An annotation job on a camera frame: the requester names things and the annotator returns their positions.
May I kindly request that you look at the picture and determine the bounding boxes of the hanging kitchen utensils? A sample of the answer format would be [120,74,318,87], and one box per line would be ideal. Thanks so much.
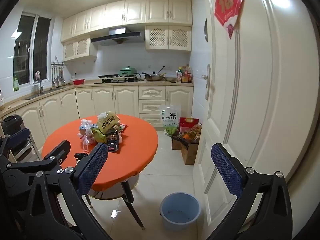
[51,56,67,88]

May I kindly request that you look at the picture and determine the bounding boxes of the dark brown snack packet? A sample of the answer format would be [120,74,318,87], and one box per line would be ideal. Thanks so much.
[105,131,120,144]

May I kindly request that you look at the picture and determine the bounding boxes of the black range hood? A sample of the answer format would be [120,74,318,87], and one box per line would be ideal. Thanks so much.
[90,27,145,46]

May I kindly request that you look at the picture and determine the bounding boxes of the round table with orange cover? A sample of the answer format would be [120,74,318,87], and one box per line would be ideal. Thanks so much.
[41,114,159,230]

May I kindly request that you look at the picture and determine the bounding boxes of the dark kitchen window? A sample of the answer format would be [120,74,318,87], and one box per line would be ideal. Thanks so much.
[12,12,52,85]

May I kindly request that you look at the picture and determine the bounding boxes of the green electric pot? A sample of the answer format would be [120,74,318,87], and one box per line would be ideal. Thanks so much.
[118,66,137,77]

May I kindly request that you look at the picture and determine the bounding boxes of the red gift bag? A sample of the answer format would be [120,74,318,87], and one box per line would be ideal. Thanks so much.
[179,117,200,133]

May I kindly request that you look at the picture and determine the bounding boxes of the green plastic bag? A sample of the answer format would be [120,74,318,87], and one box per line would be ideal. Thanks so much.
[164,126,179,137]

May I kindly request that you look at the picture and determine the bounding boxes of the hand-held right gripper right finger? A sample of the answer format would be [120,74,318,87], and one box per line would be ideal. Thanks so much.
[211,143,293,240]

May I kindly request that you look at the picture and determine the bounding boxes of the black kitchen appliance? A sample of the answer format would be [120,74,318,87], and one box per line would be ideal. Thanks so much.
[0,115,24,137]

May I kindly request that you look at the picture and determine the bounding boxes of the pinkish clear plastic bag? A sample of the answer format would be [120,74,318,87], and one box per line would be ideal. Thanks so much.
[77,120,98,152]

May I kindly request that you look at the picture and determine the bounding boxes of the yellow snack packet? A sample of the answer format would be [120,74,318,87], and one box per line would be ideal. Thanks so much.
[97,116,120,133]

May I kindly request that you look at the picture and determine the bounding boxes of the group of condiment bottles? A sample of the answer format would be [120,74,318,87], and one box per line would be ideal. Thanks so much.
[176,65,193,83]

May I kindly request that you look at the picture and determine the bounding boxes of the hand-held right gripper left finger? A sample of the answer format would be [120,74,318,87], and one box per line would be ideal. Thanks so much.
[25,142,109,240]

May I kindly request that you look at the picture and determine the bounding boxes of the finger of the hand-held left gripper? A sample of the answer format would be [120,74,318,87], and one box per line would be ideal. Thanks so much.
[6,140,71,172]
[0,127,31,159]

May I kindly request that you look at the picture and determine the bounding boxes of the cream cabinets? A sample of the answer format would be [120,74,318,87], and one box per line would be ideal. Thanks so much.
[61,0,193,62]
[0,84,194,155]

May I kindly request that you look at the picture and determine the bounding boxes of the large cardboard box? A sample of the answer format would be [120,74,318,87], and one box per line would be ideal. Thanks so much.
[181,140,200,165]

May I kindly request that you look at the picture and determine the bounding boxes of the metal door handle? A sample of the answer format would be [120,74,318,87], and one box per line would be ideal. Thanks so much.
[204,64,212,100]

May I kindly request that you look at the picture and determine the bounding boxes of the steel wok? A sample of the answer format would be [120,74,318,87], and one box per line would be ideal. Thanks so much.
[142,71,167,82]

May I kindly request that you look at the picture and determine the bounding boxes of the blue plastic bucket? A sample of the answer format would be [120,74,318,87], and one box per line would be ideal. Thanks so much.
[160,192,202,225]

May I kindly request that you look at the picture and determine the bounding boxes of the black gas stove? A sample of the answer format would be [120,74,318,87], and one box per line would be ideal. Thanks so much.
[94,76,138,84]

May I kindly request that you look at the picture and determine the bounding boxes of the red door poster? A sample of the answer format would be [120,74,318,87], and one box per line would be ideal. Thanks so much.
[214,0,248,39]

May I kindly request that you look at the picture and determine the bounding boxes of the cream upper cabinets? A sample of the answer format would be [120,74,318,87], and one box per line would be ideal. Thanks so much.
[61,0,193,62]

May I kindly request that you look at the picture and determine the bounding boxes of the white rice bag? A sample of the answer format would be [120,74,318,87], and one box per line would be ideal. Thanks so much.
[159,104,181,133]

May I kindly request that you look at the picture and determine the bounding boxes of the small cardboard box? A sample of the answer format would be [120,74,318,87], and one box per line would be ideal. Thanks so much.
[171,130,187,150]

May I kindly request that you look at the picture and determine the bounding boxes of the white panelled door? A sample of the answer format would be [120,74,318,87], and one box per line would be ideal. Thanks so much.
[192,0,318,240]

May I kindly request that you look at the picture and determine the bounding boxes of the green snack packet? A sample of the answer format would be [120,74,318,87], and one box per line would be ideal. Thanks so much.
[92,129,108,143]

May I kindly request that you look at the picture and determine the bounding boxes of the cream lower cabinets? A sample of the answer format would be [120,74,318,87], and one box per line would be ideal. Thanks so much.
[0,84,194,155]

